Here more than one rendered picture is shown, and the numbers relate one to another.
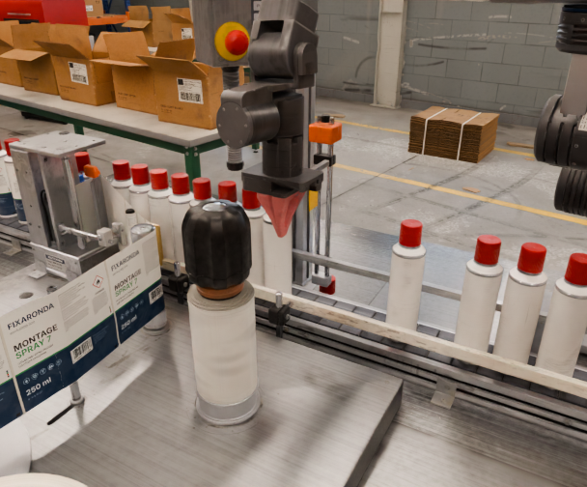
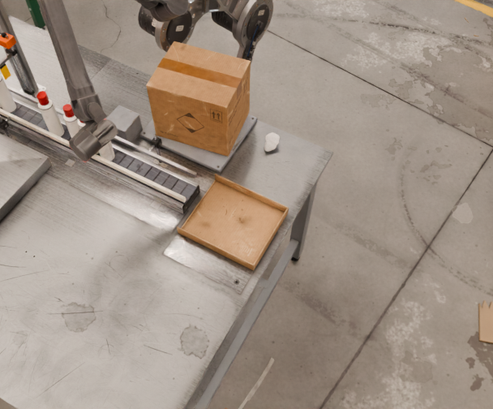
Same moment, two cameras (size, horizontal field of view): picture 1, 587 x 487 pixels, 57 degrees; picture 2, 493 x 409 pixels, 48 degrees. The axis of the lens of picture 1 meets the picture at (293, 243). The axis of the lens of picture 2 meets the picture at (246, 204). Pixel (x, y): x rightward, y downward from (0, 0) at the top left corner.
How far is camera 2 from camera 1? 151 cm
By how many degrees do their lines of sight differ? 31
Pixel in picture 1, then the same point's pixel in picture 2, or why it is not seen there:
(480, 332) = not seen: hidden behind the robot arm
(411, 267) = (45, 113)
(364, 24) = not seen: outside the picture
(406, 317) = (53, 129)
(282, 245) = (0, 92)
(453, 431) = (67, 176)
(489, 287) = (71, 125)
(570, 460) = (105, 188)
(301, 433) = not seen: outside the picture
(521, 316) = not seen: hidden behind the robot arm
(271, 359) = not seen: outside the picture
